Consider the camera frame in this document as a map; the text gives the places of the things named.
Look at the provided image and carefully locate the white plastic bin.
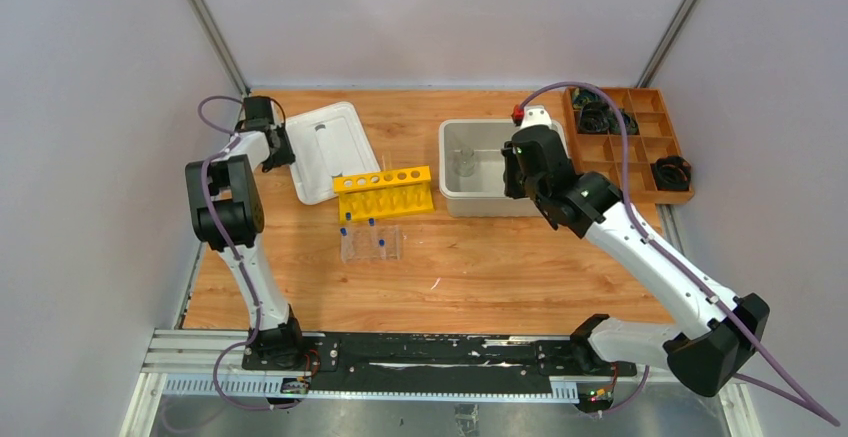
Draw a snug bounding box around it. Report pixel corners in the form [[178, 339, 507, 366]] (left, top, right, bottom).
[[438, 119, 539, 218]]

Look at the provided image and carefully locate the white plastic bin lid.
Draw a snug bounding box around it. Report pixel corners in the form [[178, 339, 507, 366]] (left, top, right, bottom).
[[285, 101, 380, 205]]

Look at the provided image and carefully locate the yellow test tube rack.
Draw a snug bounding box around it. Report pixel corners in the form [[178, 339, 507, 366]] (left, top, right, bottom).
[[333, 166, 435, 225]]

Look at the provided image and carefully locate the clear acrylic tube rack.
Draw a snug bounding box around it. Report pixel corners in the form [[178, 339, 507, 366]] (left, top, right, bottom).
[[340, 224, 403, 263]]

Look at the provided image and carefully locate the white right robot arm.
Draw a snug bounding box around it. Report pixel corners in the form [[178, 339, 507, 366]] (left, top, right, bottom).
[[501, 125, 770, 397]]

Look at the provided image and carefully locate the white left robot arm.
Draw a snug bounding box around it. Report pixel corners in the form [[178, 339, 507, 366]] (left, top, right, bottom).
[[185, 95, 307, 370]]

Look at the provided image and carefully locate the wooden compartment tray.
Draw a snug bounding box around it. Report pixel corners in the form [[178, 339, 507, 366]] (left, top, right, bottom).
[[562, 87, 694, 205]]

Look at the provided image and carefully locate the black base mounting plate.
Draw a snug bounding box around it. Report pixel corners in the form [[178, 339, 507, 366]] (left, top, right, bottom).
[[239, 332, 637, 395]]

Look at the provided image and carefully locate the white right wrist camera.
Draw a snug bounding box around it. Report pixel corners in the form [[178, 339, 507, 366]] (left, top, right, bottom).
[[519, 105, 552, 130]]

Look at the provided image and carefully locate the dark green ring part top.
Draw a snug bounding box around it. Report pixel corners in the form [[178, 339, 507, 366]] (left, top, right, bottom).
[[571, 88, 600, 110]]

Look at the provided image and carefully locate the dark green ring part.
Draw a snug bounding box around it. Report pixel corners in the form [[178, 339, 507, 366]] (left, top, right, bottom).
[[608, 109, 639, 135], [571, 88, 600, 110]]

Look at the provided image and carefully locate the dark green ring part right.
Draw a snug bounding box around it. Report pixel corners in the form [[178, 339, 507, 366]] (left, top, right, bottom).
[[608, 109, 639, 135]]

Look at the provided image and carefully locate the black ring part on tray edge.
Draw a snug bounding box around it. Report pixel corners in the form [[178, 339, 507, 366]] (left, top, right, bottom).
[[650, 155, 692, 192]]

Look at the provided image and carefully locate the aluminium frame rail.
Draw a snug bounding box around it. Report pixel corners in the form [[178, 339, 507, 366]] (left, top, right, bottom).
[[119, 329, 764, 437]]

